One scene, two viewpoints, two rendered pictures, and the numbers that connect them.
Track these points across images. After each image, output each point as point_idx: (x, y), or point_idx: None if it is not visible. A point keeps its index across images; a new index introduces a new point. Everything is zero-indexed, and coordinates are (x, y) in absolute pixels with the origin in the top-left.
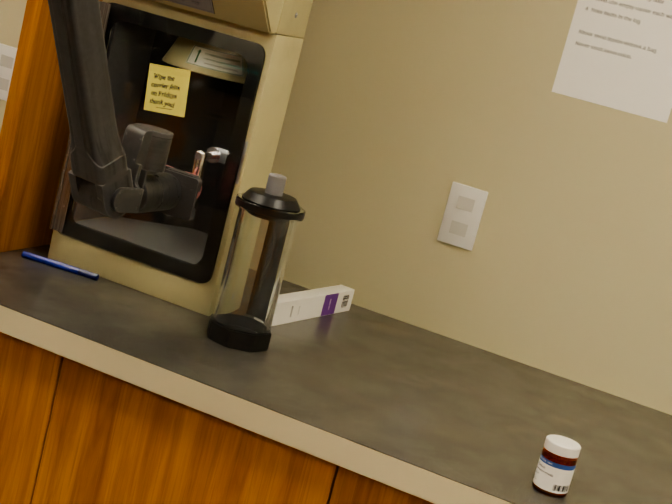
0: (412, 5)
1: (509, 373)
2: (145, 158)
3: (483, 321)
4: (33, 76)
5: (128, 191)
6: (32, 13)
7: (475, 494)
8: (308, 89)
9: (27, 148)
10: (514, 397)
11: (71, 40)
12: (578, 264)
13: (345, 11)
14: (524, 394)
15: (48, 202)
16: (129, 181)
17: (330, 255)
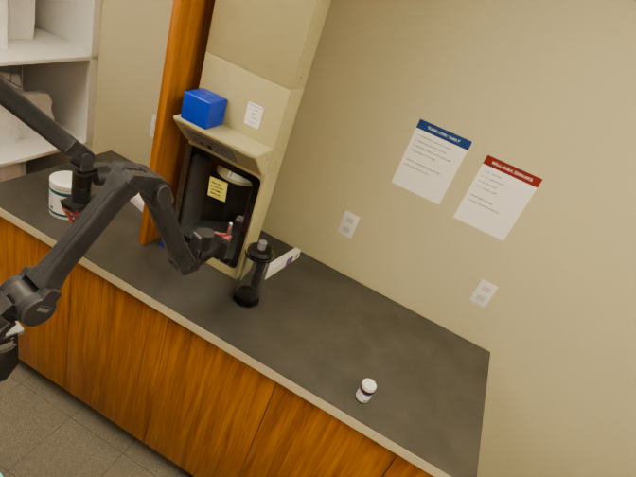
0: (334, 132)
1: (360, 296)
2: (202, 246)
3: (352, 265)
4: None
5: (193, 265)
6: (155, 151)
7: (330, 406)
8: (287, 160)
9: None
10: (359, 318)
11: (159, 223)
12: (394, 252)
13: (305, 130)
14: (363, 314)
15: None
16: (193, 260)
17: (292, 228)
